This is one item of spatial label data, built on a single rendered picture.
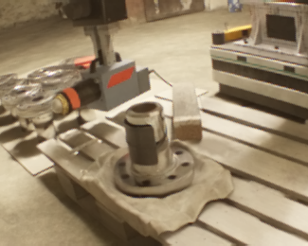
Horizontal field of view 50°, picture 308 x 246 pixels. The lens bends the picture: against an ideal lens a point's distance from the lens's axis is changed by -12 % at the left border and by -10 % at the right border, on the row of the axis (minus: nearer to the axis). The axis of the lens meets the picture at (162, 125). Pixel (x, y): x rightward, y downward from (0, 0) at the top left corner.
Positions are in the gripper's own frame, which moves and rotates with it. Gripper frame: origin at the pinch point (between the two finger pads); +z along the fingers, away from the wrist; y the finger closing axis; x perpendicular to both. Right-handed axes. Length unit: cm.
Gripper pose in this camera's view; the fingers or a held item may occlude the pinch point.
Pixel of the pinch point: (104, 56)
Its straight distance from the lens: 155.4
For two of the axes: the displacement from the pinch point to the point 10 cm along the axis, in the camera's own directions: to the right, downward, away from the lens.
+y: -7.8, -1.8, 6.0
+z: 1.2, 9.0, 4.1
